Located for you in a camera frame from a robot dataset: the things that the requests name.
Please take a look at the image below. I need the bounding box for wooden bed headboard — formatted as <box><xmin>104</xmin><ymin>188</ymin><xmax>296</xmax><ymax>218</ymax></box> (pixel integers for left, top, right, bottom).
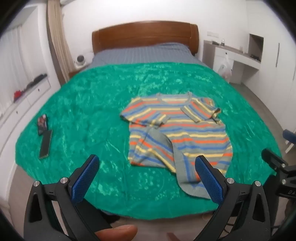
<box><xmin>92</xmin><ymin>21</ymin><xmax>199</xmax><ymax>56</ymax></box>

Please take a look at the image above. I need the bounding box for white round fan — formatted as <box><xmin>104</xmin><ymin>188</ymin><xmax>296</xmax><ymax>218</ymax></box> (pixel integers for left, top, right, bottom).
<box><xmin>73</xmin><ymin>54</ymin><xmax>88</xmax><ymax>68</ymax></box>

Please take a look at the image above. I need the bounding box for white wardrobe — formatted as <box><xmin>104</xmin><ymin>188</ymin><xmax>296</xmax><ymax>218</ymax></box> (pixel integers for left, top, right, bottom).
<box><xmin>245</xmin><ymin>0</ymin><xmax>296</xmax><ymax>130</ymax></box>

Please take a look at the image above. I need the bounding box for striped knit sweater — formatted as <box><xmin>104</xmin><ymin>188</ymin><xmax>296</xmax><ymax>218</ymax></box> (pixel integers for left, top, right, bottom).
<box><xmin>120</xmin><ymin>91</ymin><xmax>233</xmax><ymax>200</ymax></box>

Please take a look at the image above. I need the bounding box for white sheer curtain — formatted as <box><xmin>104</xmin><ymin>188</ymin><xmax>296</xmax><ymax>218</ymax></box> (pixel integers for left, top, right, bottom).
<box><xmin>0</xmin><ymin>25</ymin><xmax>26</xmax><ymax>112</ymax></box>

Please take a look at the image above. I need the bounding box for blue chair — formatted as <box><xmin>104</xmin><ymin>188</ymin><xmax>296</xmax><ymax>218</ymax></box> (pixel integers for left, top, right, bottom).
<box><xmin>282</xmin><ymin>129</ymin><xmax>296</xmax><ymax>153</ymax></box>

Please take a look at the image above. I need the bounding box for person's left hand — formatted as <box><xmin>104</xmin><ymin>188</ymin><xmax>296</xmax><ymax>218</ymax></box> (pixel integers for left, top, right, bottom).
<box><xmin>95</xmin><ymin>224</ymin><xmax>138</xmax><ymax>241</ymax></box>

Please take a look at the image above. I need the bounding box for white plastic bag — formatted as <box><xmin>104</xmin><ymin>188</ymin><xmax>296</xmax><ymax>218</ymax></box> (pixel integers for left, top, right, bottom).
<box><xmin>216</xmin><ymin>54</ymin><xmax>232</xmax><ymax>83</ymax></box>

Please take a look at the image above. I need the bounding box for beige curtain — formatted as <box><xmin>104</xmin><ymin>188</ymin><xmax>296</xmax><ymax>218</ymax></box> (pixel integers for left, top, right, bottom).
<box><xmin>46</xmin><ymin>0</ymin><xmax>71</xmax><ymax>85</ymax></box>

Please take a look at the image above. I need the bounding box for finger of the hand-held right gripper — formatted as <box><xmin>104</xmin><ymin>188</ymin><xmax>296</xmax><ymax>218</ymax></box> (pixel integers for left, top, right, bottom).
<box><xmin>261</xmin><ymin>148</ymin><xmax>288</xmax><ymax>173</ymax></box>

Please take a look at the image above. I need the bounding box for dark clothes pile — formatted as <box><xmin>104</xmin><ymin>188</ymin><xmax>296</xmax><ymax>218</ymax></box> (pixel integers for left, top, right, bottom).
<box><xmin>25</xmin><ymin>73</ymin><xmax>48</xmax><ymax>90</ymax></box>

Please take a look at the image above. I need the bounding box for smartphone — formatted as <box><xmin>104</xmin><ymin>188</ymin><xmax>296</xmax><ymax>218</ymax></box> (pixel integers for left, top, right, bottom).
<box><xmin>38</xmin><ymin>113</ymin><xmax>49</xmax><ymax>135</ymax></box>

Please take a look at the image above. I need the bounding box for white low drawer cabinet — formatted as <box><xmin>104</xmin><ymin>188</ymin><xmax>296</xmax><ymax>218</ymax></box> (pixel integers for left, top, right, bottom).
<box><xmin>0</xmin><ymin>73</ymin><xmax>62</xmax><ymax>163</ymax></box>

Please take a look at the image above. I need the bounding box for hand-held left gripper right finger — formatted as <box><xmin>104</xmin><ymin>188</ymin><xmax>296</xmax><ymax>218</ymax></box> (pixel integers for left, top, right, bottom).
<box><xmin>193</xmin><ymin>155</ymin><xmax>271</xmax><ymax>241</ymax></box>

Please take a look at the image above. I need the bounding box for white built-in desk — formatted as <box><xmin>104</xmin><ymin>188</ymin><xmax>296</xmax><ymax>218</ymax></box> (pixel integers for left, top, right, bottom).
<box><xmin>202</xmin><ymin>39</ymin><xmax>262</xmax><ymax>85</ymax></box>

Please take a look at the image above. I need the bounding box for grey striped bed sheet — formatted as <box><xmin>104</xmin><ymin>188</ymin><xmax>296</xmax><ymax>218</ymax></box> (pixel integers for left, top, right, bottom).
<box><xmin>89</xmin><ymin>42</ymin><xmax>206</xmax><ymax>68</ymax></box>

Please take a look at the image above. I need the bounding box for green patterned blanket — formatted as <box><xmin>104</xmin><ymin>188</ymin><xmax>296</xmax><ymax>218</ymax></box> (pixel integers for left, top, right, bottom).
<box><xmin>15</xmin><ymin>62</ymin><xmax>282</xmax><ymax>220</ymax></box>

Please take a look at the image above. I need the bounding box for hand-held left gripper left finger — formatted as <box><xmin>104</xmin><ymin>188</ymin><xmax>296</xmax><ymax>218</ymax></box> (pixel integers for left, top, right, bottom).
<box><xmin>24</xmin><ymin>154</ymin><xmax>112</xmax><ymax>241</ymax></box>

